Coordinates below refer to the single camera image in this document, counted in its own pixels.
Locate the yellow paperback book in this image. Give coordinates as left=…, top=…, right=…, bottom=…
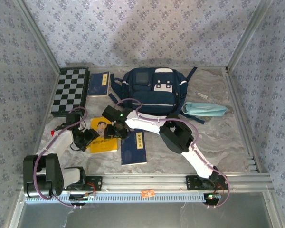
left=89, top=116, right=119, bottom=154

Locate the blue book with yellow label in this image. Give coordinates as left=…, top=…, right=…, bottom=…
left=120, top=130, right=148, bottom=166

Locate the navy blue student backpack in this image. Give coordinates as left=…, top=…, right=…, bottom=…
left=108, top=66, right=206, bottom=125

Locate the blue book with bird drawing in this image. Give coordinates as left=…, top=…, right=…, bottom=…
left=87, top=72, right=111, bottom=97

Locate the light blue face mask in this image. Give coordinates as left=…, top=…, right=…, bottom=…
left=181, top=101, right=229, bottom=117

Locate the black folding chessboard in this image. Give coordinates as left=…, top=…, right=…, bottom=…
left=49, top=67, right=90, bottom=118

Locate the black round mounting plate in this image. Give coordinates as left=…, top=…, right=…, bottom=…
left=69, top=193, right=91, bottom=207
left=202, top=193, right=221, bottom=208

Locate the small white pen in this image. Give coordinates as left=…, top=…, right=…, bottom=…
left=194, top=92, right=216, bottom=101

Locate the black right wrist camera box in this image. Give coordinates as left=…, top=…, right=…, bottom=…
left=101, top=105, right=121, bottom=120

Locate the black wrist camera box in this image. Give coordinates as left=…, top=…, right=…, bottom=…
left=101, top=105, right=121, bottom=120
left=66, top=113, right=83, bottom=130

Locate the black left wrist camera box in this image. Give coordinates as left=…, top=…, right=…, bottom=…
left=66, top=113, right=83, bottom=130

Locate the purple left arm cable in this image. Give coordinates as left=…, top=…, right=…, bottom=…
left=35, top=106, right=89, bottom=209

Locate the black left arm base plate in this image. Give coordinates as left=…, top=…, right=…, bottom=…
left=84, top=175, right=103, bottom=192

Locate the aluminium left side rail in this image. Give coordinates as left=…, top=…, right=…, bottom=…
left=26, top=68, right=61, bottom=175

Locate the aluminium mounting rail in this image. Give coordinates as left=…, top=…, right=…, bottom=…
left=16, top=172, right=275, bottom=193

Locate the grey slotted cable duct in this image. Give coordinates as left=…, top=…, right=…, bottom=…
left=25, top=191, right=225, bottom=204

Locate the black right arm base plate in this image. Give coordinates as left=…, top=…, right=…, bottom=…
left=185, top=175, right=228, bottom=191

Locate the aluminium left corner post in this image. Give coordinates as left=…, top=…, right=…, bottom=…
left=14, top=0, right=61, bottom=73

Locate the aluminium corner post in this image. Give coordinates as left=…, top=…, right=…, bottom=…
left=14, top=0, right=61, bottom=73
left=227, top=0, right=275, bottom=72

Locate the aluminium right side rail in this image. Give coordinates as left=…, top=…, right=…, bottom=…
left=224, top=67, right=263, bottom=173

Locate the aluminium right corner post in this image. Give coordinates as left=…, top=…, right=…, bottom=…
left=227, top=0, right=275, bottom=72

